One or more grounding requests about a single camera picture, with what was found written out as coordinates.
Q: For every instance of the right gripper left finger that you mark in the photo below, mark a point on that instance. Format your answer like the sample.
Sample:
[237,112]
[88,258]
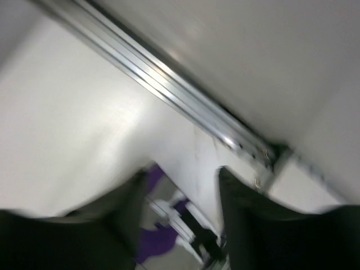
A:
[102,234]

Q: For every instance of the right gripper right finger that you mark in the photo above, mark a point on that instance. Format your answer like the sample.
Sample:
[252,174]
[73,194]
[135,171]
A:
[262,234]

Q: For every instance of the purple camouflage trousers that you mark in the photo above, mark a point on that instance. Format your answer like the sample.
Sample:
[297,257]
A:
[174,233]

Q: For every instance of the right aluminium frame rail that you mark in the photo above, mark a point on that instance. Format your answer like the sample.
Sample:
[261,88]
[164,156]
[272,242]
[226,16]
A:
[87,20]

